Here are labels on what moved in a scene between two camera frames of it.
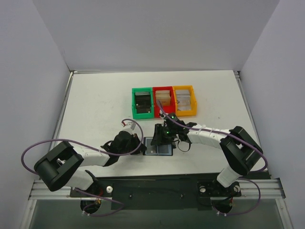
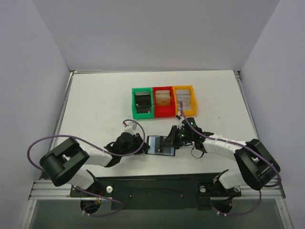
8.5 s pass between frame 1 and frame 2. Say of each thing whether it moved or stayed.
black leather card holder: stayed
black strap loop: moved
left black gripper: stayed
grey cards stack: stayed
